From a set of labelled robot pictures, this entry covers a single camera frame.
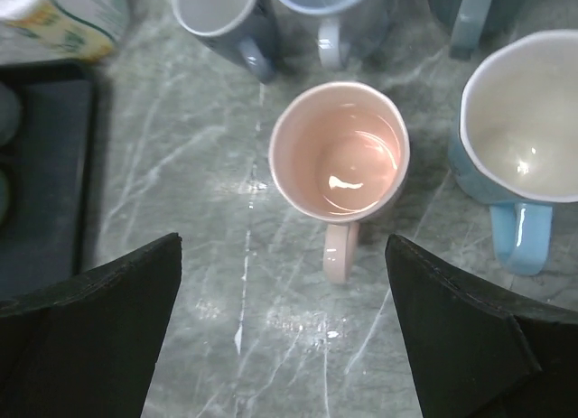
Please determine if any dark slate blue mug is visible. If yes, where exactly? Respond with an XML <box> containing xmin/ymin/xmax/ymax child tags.
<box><xmin>171</xmin><ymin>0</ymin><xmax>281</xmax><ymax>84</ymax></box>

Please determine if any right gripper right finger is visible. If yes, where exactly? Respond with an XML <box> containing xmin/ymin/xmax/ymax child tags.
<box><xmin>385</xmin><ymin>235</ymin><xmax>577</xmax><ymax>417</ymax></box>

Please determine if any grey mug with cream inside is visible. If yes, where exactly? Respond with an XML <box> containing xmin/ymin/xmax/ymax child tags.
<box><xmin>427</xmin><ymin>0</ymin><xmax>527</xmax><ymax>60</ymax></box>

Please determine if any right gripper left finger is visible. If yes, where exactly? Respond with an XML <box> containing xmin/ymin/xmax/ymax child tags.
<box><xmin>1</xmin><ymin>233</ymin><xmax>182</xmax><ymax>417</ymax></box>

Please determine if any pale grey-blue mug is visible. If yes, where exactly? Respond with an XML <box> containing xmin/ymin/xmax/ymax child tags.
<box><xmin>0</xmin><ymin>83</ymin><xmax>22</xmax><ymax>145</ymax></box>

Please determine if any small blue-grey mug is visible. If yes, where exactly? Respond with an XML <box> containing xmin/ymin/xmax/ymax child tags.
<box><xmin>277</xmin><ymin>0</ymin><xmax>389</xmax><ymax>70</ymax></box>

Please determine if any black serving tray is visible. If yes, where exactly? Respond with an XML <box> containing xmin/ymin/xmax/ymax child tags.
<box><xmin>1</xmin><ymin>59</ymin><xmax>97</xmax><ymax>299</ymax></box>

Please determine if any pink mug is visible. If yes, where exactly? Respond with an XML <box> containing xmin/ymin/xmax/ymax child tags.
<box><xmin>268</xmin><ymin>81</ymin><xmax>411</xmax><ymax>283</ymax></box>

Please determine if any light blue mug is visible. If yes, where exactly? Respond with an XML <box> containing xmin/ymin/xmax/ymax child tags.
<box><xmin>448</xmin><ymin>29</ymin><xmax>577</xmax><ymax>276</ymax></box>

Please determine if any teal green mug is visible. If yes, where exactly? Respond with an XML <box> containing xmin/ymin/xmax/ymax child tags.
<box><xmin>0</xmin><ymin>169</ymin><xmax>13</xmax><ymax>226</ymax></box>

